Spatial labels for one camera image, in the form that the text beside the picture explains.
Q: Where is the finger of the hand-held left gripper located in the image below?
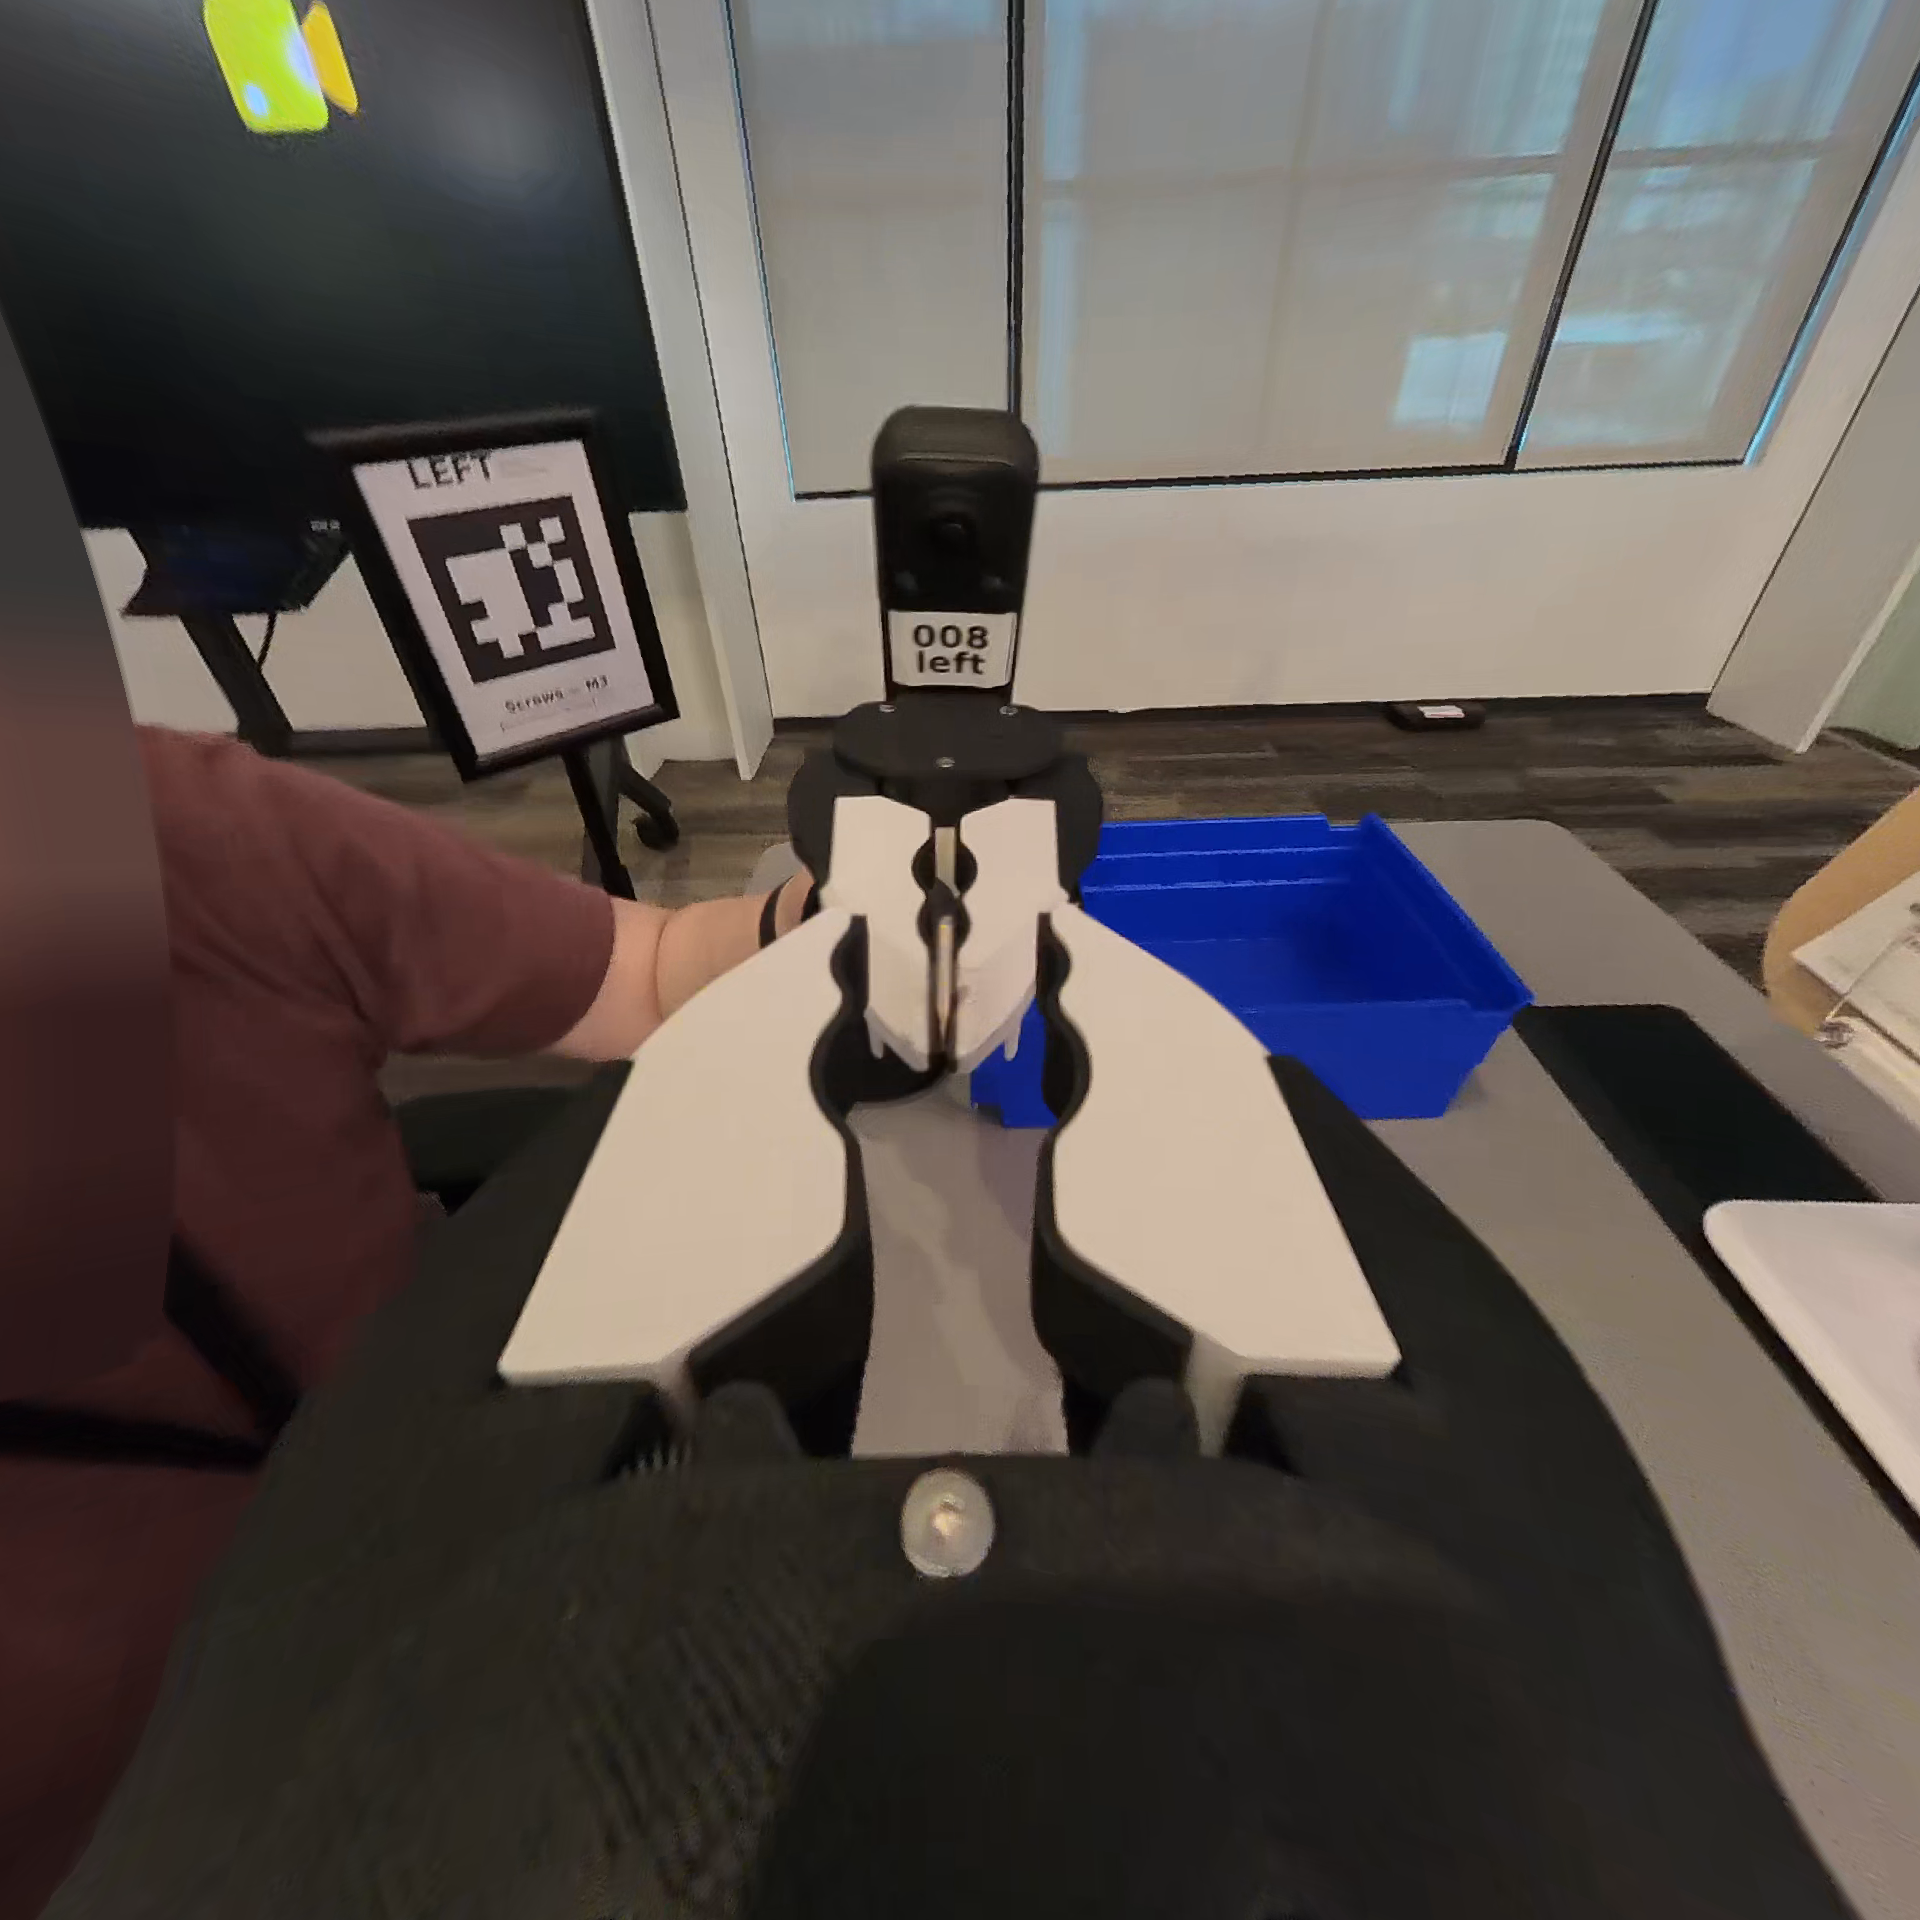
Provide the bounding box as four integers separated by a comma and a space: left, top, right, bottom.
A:
945, 800, 1073, 1055
817, 795, 945, 1072

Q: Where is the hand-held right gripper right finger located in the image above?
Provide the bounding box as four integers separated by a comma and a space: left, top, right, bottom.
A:
1029, 904, 1409, 1419

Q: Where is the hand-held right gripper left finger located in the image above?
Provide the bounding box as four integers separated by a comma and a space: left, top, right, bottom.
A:
497, 910, 875, 1412

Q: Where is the long metal bolt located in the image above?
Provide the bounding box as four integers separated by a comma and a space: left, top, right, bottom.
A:
930, 823, 965, 1077

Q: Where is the person's left forearm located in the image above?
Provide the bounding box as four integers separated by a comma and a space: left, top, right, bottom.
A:
556, 888, 819, 1064

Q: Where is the black sign stand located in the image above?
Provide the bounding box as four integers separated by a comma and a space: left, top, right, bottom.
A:
557, 742, 645, 903

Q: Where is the black desk mat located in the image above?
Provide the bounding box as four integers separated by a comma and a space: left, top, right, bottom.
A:
1510, 1000, 1920, 1520

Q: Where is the framed marker sign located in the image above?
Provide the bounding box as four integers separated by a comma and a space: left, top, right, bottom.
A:
306, 407, 681, 782

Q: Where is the large glass window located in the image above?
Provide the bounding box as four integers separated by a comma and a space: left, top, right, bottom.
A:
726, 0, 1920, 500

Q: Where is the white flat base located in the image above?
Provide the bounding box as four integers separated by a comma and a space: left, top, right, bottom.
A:
1705, 1200, 1920, 1501

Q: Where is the round wooden table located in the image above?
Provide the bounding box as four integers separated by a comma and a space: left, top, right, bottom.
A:
1762, 790, 1920, 1058

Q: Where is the black display stand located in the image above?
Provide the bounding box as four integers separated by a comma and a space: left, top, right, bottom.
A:
120, 517, 362, 759

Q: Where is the large dark display screen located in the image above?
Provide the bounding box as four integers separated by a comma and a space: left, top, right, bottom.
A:
0, 0, 689, 530

